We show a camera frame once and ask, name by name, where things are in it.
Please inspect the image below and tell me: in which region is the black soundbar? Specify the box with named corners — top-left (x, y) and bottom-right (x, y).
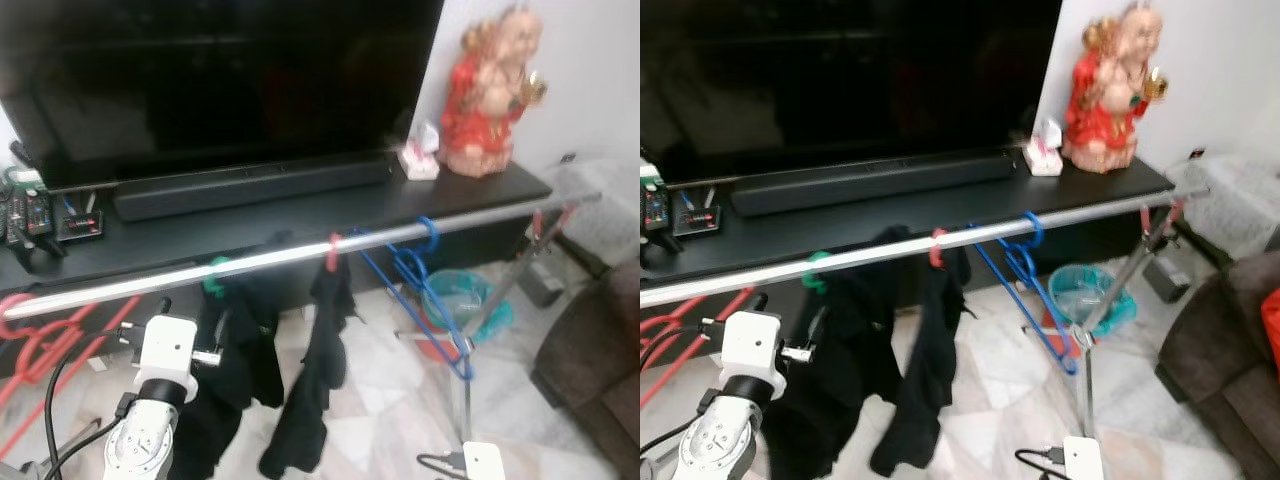
top-left (730, 148), bottom-right (1016, 218)
top-left (112, 153), bottom-right (398, 223)

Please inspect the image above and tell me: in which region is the black TV console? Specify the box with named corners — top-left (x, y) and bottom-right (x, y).
top-left (640, 155), bottom-right (1177, 401)
top-left (0, 160), bottom-right (554, 386)

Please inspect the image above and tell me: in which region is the dark brown sofa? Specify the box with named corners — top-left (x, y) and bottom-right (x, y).
top-left (530, 258), bottom-right (641, 480)
top-left (1157, 250), bottom-right (1280, 480)

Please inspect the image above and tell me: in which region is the blue plastic hanger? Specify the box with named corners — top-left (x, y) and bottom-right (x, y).
top-left (968, 210), bottom-right (1081, 377)
top-left (350, 215), bottom-right (477, 383)

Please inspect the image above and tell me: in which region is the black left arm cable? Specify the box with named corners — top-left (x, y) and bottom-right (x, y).
top-left (640, 325), bottom-right (726, 461)
top-left (40, 330), bottom-right (141, 480)

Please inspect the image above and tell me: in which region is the black remote control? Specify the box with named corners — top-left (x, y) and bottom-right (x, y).
top-left (5, 183), bottom-right (53, 263)
top-left (640, 165), bottom-right (673, 263)

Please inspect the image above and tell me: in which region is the black television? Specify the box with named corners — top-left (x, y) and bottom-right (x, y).
top-left (0, 0), bottom-right (445, 189)
top-left (640, 0), bottom-right (1063, 186)

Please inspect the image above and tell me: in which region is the grey power adapter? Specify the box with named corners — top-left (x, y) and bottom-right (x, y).
top-left (518, 255), bottom-right (567, 307)
top-left (1142, 255), bottom-right (1193, 304)

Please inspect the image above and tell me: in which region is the white lace cloth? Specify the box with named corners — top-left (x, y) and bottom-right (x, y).
top-left (560, 158), bottom-right (641, 263)
top-left (1165, 155), bottom-right (1280, 263)

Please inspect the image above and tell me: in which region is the red Buddha figurine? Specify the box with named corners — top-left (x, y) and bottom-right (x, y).
top-left (438, 5), bottom-right (550, 179)
top-left (1060, 3), bottom-right (1171, 174)

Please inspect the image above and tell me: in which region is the small white pink box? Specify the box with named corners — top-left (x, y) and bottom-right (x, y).
top-left (1022, 118), bottom-right (1064, 178)
top-left (398, 122), bottom-right (442, 182)

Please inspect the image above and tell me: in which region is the green plastic hanger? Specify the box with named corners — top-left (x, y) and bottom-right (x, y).
top-left (203, 257), bottom-right (233, 299)
top-left (803, 250), bottom-right (833, 294)

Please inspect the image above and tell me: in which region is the silver clothes rack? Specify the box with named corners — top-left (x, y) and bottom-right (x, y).
top-left (0, 190), bottom-right (603, 446)
top-left (640, 185), bottom-right (1211, 441)

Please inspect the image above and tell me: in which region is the small black device box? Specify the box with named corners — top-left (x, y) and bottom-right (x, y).
top-left (55, 193), bottom-right (107, 242)
top-left (672, 190), bottom-right (721, 236)

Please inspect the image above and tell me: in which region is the black garment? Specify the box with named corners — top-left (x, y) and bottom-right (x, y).
top-left (258, 255), bottom-right (358, 480)
top-left (868, 245), bottom-right (973, 478)
top-left (762, 225), bottom-right (906, 480)
top-left (168, 232), bottom-right (293, 480)

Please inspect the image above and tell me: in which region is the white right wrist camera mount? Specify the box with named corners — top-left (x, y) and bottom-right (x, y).
top-left (1062, 436), bottom-right (1106, 480)
top-left (462, 441), bottom-right (507, 480)

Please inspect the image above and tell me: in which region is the red bin teal liner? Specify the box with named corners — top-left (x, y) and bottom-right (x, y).
top-left (415, 268), bottom-right (514, 363)
top-left (1040, 263), bottom-right (1138, 358)

